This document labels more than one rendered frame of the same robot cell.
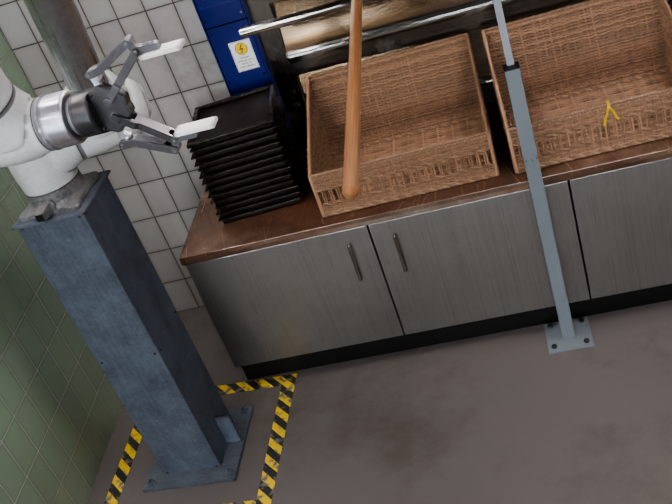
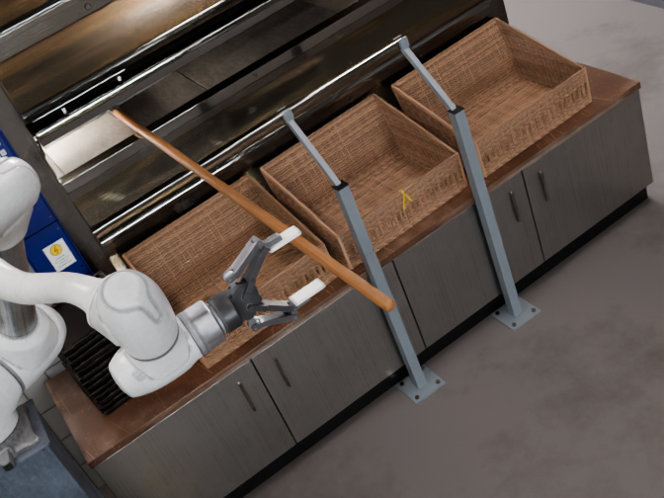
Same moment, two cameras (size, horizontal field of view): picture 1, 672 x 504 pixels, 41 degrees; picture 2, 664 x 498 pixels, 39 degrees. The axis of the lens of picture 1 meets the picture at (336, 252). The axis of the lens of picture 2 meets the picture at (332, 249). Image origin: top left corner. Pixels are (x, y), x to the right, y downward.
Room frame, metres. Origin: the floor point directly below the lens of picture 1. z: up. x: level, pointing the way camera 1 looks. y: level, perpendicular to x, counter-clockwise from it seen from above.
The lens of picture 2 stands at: (0.12, 0.87, 2.50)
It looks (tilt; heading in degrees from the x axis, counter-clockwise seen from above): 35 degrees down; 327
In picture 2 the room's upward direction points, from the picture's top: 23 degrees counter-clockwise
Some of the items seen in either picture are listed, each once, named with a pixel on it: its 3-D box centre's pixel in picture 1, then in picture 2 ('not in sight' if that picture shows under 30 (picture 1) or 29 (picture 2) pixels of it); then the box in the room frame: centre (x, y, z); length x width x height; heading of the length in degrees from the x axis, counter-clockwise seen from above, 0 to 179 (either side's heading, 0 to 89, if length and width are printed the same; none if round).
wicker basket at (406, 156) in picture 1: (396, 122); (228, 265); (2.57, -0.32, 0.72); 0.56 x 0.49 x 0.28; 76
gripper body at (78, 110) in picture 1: (103, 108); (236, 304); (1.41, 0.27, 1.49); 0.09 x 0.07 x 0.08; 74
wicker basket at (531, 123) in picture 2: not in sight; (490, 93); (2.25, -1.49, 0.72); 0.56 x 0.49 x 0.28; 76
